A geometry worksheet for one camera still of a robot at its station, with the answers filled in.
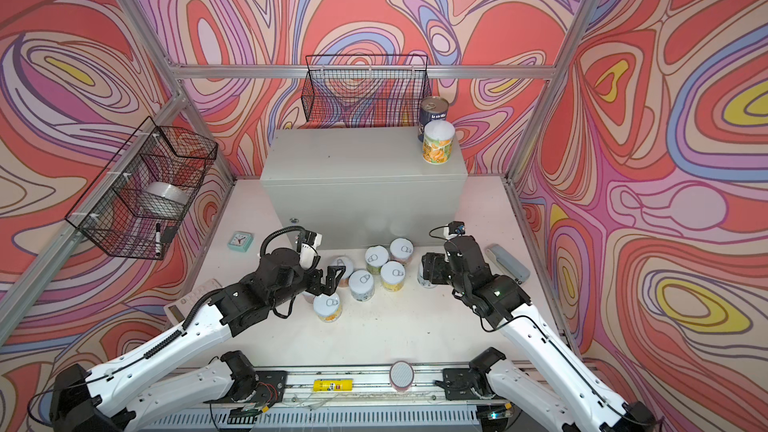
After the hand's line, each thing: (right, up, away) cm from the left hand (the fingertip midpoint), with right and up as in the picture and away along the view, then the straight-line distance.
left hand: (335, 263), depth 76 cm
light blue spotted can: (+22, -3, -9) cm, 24 cm away
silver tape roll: (-42, +18, -2) cm, 46 cm away
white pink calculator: (-46, -15, +7) cm, 49 cm away
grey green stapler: (+53, -5, +12) cm, 55 cm away
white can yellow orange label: (-3, -14, +6) cm, 16 cm away
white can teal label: (+6, -8, +11) cm, 15 cm away
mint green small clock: (-36, +3, +23) cm, 43 cm away
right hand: (+27, -1, +1) cm, 27 cm away
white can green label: (+10, -1, +15) cm, 18 cm away
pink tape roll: (+17, -26, -5) cm, 32 cm away
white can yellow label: (+15, -6, +11) cm, 19 cm away
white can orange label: (0, -2, +15) cm, 15 cm away
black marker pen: (-42, +5, -4) cm, 43 cm away
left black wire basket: (-46, +15, -5) cm, 49 cm away
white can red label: (+18, +1, +17) cm, 25 cm away
